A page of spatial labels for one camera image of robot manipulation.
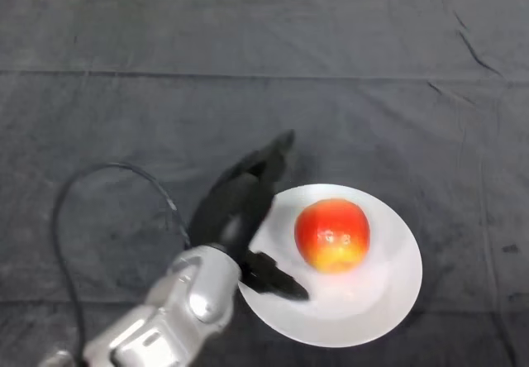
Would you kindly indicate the white round plate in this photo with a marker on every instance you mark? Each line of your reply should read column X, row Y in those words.
column 372, row 296

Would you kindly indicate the black table cloth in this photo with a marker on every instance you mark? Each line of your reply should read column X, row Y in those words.
column 372, row 94

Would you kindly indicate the red yellow apple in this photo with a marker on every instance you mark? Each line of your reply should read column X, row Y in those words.
column 330, row 230

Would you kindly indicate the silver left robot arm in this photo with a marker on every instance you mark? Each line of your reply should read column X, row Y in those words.
column 177, row 313

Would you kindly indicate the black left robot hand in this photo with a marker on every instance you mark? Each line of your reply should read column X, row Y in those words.
column 235, row 206

